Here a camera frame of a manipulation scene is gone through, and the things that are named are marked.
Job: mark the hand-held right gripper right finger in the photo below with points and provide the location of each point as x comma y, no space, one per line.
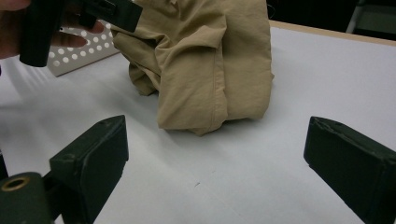
358,168

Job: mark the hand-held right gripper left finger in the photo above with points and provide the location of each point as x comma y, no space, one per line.
93,165

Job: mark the tan pants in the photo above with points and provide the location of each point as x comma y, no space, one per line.
202,68

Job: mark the white perforated plastic basket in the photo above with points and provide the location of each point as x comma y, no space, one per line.
74,59

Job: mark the wooden table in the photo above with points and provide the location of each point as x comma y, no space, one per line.
342,34

